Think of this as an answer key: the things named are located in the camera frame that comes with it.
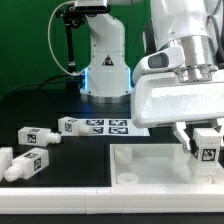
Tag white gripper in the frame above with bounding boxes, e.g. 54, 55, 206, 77
131, 70, 224, 154

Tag white square tabletop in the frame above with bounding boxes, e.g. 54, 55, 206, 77
110, 144, 224, 185

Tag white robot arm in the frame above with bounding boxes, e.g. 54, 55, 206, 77
131, 0, 224, 151

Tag white sheet with tags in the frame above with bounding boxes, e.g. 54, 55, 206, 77
83, 119, 150, 136

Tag white U-shaped obstacle fence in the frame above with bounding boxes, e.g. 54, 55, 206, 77
0, 146, 224, 216

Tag white block at left edge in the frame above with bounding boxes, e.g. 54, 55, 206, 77
0, 147, 13, 182

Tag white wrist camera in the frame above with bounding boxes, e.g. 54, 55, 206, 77
132, 45, 185, 83

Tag black cables on table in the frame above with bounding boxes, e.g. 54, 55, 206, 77
0, 74, 84, 104

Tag silver camera on stand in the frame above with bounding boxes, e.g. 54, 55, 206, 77
74, 0, 109, 14

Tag black camera stand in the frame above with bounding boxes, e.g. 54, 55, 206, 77
56, 4, 85, 93

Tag white cable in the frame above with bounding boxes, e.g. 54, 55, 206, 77
47, 2, 84, 79

